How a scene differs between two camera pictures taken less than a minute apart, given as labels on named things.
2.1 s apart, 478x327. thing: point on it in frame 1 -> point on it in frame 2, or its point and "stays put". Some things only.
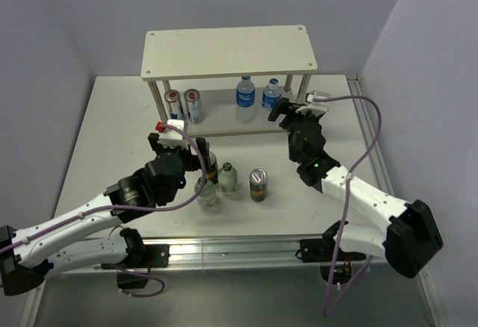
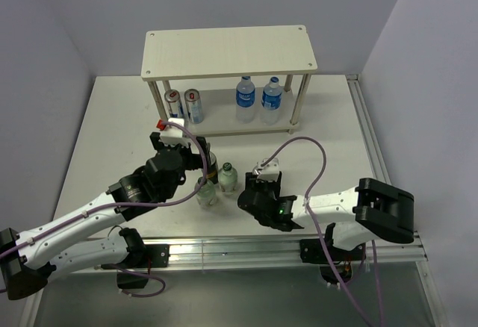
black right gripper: (281, 107) -> (252, 182)
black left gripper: (194, 163) stays put
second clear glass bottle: (207, 195) stays put
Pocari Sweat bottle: (245, 104) stays put
